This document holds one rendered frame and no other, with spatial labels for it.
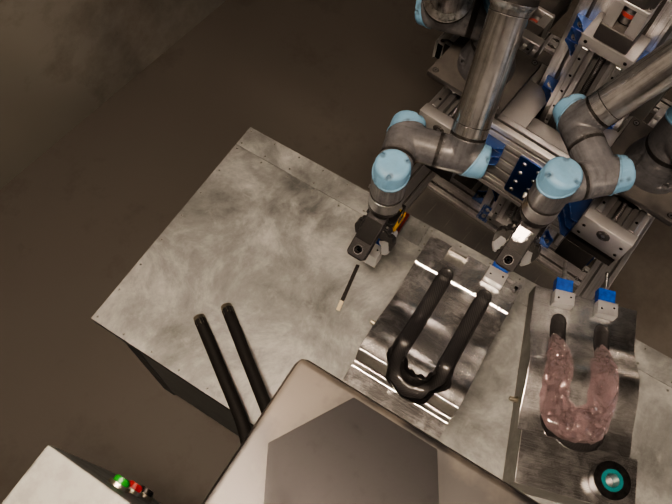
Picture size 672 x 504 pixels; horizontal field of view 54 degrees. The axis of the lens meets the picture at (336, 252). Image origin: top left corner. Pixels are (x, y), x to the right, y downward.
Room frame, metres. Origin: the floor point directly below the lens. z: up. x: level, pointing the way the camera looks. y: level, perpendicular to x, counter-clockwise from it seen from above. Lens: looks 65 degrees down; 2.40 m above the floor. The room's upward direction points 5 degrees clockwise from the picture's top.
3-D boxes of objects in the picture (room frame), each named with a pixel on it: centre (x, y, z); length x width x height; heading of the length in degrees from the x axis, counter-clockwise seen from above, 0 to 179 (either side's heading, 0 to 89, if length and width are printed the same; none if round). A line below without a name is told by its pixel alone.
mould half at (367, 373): (0.50, -0.24, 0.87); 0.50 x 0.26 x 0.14; 153
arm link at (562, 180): (0.69, -0.42, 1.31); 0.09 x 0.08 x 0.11; 107
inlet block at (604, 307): (0.67, -0.69, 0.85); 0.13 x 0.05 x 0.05; 170
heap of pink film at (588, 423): (0.41, -0.59, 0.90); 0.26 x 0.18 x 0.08; 170
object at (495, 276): (0.71, -0.42, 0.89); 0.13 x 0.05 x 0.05; 153
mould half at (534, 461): (0.41, -0.60, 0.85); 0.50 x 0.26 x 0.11; 170
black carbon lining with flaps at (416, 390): (0.51, -0.26, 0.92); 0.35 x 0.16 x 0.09; 153
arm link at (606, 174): (0.74, -0.50, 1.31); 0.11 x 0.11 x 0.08; 17
